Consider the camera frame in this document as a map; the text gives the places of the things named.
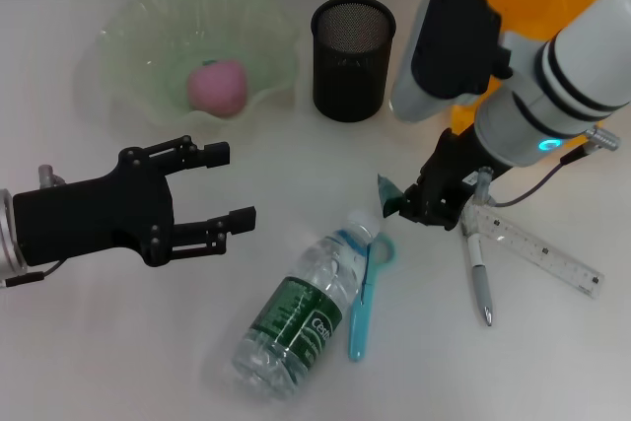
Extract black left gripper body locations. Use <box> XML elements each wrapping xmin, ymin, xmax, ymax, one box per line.
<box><xmin>11</xmin><ymin>146</ymin><xmax>176</xmax><ymax>270</ymax></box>

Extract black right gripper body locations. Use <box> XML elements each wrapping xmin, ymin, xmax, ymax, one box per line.
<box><xmin>417</xmin><ymin>127</ymin><xmax>498</xmax><ymax>233</ymax></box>

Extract pink plush peach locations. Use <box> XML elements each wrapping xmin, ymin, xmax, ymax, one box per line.
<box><xmin>185</xmin><ymin>57</ymin><xmax>248</xmax><ymax>117</ymax></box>

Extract clear green-label water bottle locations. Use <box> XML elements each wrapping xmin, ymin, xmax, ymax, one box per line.
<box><xmin>230</xmin><ymin>208</ymin><xmax>383</xmax><ymax>400</ymax></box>

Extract grey white ballpoint pen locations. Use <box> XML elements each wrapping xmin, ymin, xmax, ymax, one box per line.
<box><xmin>459</xmin><ymin>198</ymin><xmax>496</xmax><ymax>328</ymax></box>

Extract transparent plastic ruler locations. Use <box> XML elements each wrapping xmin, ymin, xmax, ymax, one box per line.
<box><xmin>459</xmin><ymin>192</ymin><xmax>605</xmax><ymax>301</ymax></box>

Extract light blue scissors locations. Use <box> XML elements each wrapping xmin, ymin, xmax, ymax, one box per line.
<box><xmin>347</xmin><ymin>234</ymin><xmax>398</xmax><ymax>363</ymax></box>

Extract black mesh pen holder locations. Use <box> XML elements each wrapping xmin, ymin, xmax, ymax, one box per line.
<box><xmin>310</xmin><ymin>0</ymin><xmax>398</xmax><ymax>123</ymax></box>

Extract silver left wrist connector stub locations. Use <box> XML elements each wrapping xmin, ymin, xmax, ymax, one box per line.
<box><xmin>37</xmin><ymin>163</ymin><xmax>66</xmax><ymax>188</ymax></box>

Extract translucent green ruffled bowl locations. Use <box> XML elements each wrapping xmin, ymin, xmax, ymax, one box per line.
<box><xmin>96</xmin><ymin>0</ymin><xmax>302</xmax><ymax>132</ymax></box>

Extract left wrist cable with plug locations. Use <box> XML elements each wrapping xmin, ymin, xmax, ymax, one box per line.
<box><xmin>0</xmin><ymin>259</ymin><xmax>66</xmax><ymax>290</ymax></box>

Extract right wrist cable with plugs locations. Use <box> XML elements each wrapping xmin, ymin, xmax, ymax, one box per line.
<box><xmin>474</xmin><ymin>126</ymin><xmax>620</xmax><ymax>209</ymax></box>

